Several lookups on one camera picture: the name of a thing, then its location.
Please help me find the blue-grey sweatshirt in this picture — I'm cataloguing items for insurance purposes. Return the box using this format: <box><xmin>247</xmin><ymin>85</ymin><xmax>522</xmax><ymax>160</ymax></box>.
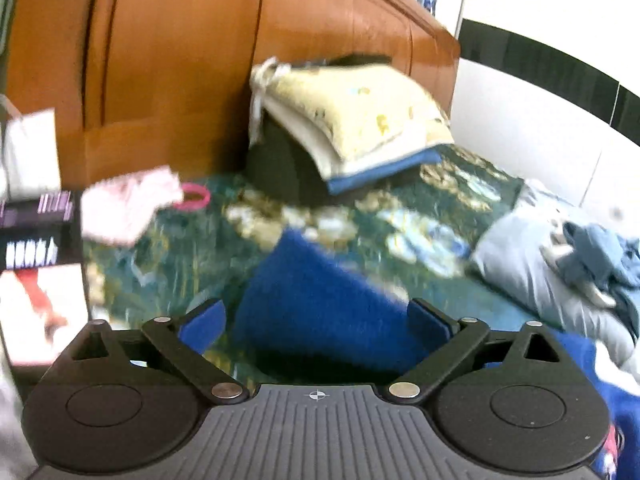
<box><xmin>561</xmin><ymin>222</ymin><xmax>640</xmax><ymax>342</ymax></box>

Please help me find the white bag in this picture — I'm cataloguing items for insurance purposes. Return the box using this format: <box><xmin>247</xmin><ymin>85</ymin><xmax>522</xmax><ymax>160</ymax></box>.
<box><xmin>0</xmin><ymin>95</ymin><xmax>62</xmax><ymax>202</ymax></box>

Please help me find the orange wooden headboard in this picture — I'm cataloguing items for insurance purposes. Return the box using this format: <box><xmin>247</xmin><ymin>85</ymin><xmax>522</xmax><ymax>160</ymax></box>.
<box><xmin>5</xmin><ymin>0</ymin><xmax>462</xmax><ymax>201</ymax></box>

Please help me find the dark printed box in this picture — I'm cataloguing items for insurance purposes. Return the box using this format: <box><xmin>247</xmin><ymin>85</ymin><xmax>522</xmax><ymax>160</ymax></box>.
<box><xmin>0</xmin><ymin>191</ymin><xmax>85</xmax><ymax>272</ymax></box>

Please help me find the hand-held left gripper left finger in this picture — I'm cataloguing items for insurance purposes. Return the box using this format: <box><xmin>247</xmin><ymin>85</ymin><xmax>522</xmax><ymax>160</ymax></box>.
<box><xmin>61</xmin><ymin>298</ymin><xmax>250</xmax><ymax>405</ymax></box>

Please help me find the blue folded cloth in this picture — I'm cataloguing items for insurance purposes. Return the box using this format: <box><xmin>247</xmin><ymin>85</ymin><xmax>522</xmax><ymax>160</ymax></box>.
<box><xmin>326</xmin><ymin>150</ymin><xmax>446</xmax><ymax>197</ymax></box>

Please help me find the dark brown cushion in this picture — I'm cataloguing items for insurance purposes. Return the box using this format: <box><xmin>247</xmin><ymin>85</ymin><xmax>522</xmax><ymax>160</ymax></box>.
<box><xmin>245</xmin><ymin>110</ymin><xmax>416</xmax><ymax>206</ymax></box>

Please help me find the pink white cloth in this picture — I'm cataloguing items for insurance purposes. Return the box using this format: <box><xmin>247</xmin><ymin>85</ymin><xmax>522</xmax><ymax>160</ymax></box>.
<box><xmin>80</xmin><ymin>166</ymin><xmax>184</xmax><ymax>247</ymax></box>

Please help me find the yellow printed pillow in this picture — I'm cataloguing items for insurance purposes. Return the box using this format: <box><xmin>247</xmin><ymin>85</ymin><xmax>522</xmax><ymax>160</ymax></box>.
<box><xmin>250</xmin><ymin>57</ymin><xmax>453</xmax><ymax>161</ymax></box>

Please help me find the green floral bed sheet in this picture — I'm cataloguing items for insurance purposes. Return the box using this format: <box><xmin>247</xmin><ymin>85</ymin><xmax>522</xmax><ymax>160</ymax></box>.
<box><xmin>82</xmin><ymin>144</ymin><xmax>551</xmax><ymax>391</ymax></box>

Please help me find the pink ring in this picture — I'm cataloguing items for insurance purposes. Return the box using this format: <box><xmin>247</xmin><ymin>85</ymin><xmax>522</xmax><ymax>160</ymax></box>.
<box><xmin>176</xmin><ymin>182</ymin><xmax>210</xmax><ymax>212</ymax></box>

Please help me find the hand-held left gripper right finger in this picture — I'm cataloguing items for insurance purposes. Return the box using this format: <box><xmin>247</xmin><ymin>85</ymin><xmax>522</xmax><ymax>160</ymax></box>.
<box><xmin>387</xmin><ymin>298</ymin><xmax>567</xmax><ymax>406</ymax></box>

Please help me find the dark cloth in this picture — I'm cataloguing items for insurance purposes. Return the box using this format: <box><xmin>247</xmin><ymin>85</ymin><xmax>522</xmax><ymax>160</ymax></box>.
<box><xmin>290</xmin><ymin>52</ymin><xmax>392</xmax><ymax>69</ymax></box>

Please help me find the blue knitted sweater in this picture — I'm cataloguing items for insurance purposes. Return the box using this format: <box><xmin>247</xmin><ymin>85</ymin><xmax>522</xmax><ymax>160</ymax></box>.
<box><xmin>232</xmin><ymin>229</ymin><xmax>640</xmax><ymax>480</ymax></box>

